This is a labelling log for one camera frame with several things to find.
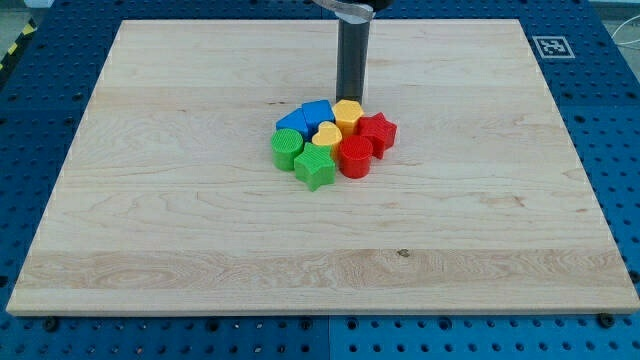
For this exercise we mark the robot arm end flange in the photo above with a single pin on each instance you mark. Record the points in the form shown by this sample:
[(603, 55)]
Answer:
[(354, 12)]

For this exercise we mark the green star block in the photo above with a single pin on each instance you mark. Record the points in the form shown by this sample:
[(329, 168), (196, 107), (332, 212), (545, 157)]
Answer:
[(315, 166)]

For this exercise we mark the red star block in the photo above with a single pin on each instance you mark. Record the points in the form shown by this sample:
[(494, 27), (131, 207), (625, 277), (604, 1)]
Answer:
[(379, 131)]

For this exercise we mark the red cylinder block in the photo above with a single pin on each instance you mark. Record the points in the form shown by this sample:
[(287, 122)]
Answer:
[(355, 154)]

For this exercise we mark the yellow heart block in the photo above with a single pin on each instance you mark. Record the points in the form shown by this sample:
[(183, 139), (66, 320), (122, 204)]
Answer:
[(328, 134)]

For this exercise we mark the green cylinder block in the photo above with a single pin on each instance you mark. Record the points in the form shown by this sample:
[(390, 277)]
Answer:
[(286, 145)]

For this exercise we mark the blue triangle block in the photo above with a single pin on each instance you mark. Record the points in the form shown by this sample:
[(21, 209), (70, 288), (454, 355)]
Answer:
[(295, 121)]

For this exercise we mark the blue cube block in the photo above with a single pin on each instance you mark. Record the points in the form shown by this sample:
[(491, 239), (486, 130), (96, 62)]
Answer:
[(316, 112)]

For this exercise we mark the yellow hexagon block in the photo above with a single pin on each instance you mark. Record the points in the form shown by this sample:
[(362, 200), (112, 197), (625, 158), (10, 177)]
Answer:
[(347, 114)]

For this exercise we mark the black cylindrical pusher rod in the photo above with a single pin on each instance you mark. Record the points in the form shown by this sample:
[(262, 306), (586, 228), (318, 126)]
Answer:
[(351, 60)]

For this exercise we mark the wooden board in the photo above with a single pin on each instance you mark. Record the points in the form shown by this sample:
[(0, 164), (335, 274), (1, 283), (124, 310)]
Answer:
[(168, 203)]

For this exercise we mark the white fiducial marker tag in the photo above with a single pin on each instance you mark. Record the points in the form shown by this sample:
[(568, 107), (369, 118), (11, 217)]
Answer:
[(553, 47)]

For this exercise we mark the black bolt left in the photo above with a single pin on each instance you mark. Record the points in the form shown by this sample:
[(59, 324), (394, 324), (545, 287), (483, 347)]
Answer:
[(50, 324)]

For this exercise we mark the black bolt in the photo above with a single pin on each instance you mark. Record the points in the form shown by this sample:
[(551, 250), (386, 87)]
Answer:
[(50, 324), (606, 320)]

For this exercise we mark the black bolt right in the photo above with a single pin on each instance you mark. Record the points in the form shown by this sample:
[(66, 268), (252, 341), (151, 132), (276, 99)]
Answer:
[(606, 320)]

